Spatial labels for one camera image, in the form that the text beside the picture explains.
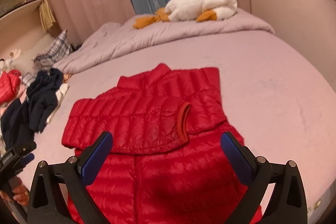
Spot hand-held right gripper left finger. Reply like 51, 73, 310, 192
28, 131, 114, 224

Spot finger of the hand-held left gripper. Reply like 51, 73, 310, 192
12, 140, 37, 155
18, 152, 35, 172

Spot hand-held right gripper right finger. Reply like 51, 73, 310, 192
220, 131, 308, 224

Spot red down jacket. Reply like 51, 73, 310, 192
61, 63, 264, 224

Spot person's left hand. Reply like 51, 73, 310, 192
12, 183, 30, 208

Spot black garment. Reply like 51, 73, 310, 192
0, 97, 35, 151

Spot navy hooded jacket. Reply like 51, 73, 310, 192
26, 68, 64, 133

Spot red quilted jacket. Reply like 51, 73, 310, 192
0, 69, 22, 105

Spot white cloth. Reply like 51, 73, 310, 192
47, 82, 70, 124

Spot pink bed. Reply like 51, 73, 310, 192
0, 7, 336, 224

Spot plaid cloth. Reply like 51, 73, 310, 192
33, 54, 57, 71

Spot white plush bear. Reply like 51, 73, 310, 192
7, 48, 23, 62

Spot plaid pillow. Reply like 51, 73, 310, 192
43, 29, 74, 62

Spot hanging straw tassel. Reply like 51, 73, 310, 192
39, 0, 57, 32

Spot grey quilt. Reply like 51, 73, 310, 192
52, 7, 275, 75

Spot white goose plush toy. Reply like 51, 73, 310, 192
133, 0, 238, 30

